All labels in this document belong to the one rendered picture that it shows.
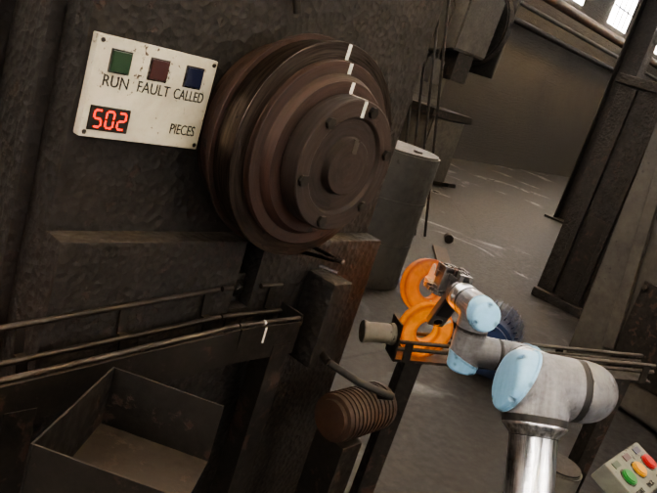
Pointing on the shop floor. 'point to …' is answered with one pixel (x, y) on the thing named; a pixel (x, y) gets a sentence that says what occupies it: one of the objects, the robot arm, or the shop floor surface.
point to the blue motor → (512, 331)
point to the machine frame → (167, 199)
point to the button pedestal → (608, 480)
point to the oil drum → (400, 211)
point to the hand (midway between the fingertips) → (429, 280)
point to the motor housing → (342, 435)
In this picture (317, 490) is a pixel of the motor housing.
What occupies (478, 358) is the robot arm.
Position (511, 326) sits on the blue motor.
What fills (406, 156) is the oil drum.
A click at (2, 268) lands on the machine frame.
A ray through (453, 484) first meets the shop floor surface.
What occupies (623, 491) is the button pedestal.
